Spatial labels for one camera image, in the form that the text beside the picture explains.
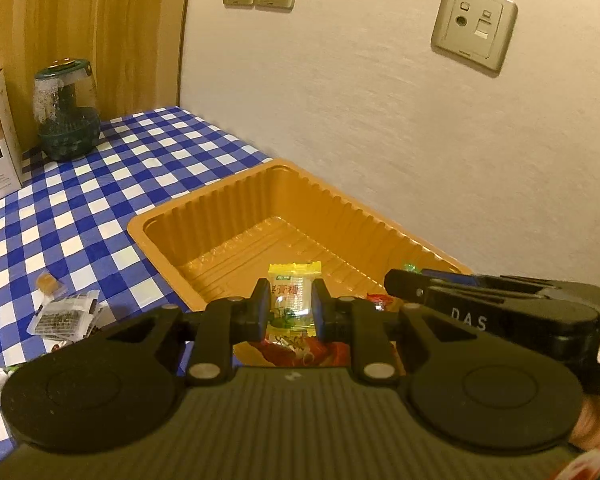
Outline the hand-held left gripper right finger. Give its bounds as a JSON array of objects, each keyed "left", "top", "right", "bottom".
[{"left": 311, "top": 277, "right": 481, "bottom": 386}]

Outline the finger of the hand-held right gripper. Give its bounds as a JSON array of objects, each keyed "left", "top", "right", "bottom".
[
  {"left": 383, "top": 268, "right": 481, "bottom": 307},
  {"left": 419, "top": 268, "right": 548, "bottom": 289}
]

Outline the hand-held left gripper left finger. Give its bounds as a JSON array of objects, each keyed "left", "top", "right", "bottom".
[{"left": 105, "top": 277, "right": 274, "bottom": 387}]

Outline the small red candy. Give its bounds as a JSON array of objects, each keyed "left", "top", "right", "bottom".
[{"left": 366, "top": 293, "right": 397, "bottom": 312}]

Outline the yellow candy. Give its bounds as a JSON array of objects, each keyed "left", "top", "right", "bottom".
[{"left": 266, "top": 261, "right": 324, "bottom": 345}]

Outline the red square snack packet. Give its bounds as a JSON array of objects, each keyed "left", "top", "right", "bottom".
[{"left": 256, "top": 337, "right": 354, "bottom": 369}]

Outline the orange plastic tray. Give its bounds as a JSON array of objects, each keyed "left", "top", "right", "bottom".
[{"left": 127, "top": 158, "right": 474, "bottom": 377}]

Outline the silver snack packet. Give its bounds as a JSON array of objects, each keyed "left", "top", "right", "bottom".
[{"left": 26, "top": 269, "right": 107, "bottom": 342}]

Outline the person's right forearm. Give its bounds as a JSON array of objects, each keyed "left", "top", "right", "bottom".
[{"left": 555, "top": 447, "right": 600, "bottom": 480}]

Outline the blue white checkered tablecloth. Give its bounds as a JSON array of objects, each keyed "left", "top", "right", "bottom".
[{"left": 0, "top": 106, "right": 276, "bottom": 471}]

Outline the glass jar with dark contents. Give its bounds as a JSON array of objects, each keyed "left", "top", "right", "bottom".
[{"left": 33, "top": 58, "right": 101, "bottom": 162}]

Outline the wooden panel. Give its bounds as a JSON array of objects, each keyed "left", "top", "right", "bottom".
[{"left": 0, "top": 0, "right": 196, "bottom": 152}]

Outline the beige network wall socket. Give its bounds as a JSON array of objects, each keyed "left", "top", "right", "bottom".
[{"left": 430, "top": 0, "right": 519, "bottom": 74}]

